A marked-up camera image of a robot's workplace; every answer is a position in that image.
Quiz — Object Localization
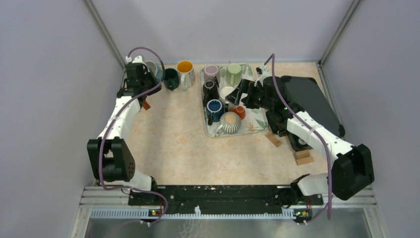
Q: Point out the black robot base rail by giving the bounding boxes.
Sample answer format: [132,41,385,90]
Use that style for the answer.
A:
[128,185,324,215]

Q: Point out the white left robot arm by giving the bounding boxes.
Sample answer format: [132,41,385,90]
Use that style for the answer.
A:
[87,56,161,205]

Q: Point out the black poker chip case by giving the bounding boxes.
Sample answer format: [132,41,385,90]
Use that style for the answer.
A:
[276,75,346,138]

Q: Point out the floral white serving tray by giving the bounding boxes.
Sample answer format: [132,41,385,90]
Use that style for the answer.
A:
[199,63,268,138]

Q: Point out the small orange cup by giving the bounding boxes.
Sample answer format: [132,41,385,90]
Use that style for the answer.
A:
[231,106,246,120]

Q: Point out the dark green mug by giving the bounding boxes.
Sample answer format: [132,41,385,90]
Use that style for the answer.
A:
[163,68,179,91]

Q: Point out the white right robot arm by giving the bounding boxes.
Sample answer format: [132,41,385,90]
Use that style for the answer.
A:
[226,75,375,204]

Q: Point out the light green mug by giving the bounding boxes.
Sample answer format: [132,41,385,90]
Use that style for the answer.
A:
[225,63,242,87]

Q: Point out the reddish brown wooden block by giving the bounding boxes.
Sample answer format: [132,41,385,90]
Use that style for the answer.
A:
[142,101,151,111]

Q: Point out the navy blue mug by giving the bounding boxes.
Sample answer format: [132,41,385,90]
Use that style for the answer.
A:
[206,99,224,125]

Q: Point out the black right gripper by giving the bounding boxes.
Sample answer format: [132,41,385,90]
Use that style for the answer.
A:
[225,79,273,111]

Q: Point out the grey striped mug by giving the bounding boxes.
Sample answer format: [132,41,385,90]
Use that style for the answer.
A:
[215,112,242,136]

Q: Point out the lilac mug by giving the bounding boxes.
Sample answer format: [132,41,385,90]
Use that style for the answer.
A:
[203,64,220,83]

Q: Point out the white ribbed mug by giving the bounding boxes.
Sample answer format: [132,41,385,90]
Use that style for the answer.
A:
[219,86,235,100]

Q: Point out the light blue dotted mug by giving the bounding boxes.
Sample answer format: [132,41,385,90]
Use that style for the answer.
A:
[145,60,162,82]

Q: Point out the stacked wooden blocks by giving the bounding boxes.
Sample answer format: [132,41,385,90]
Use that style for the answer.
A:
[294,150,315,166]

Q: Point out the light wooden block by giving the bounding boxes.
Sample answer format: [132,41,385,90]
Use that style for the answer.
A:
[265,132,282,147]

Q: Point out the black octagonal mug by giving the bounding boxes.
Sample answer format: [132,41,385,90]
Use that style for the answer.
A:
[202,80,219,107]

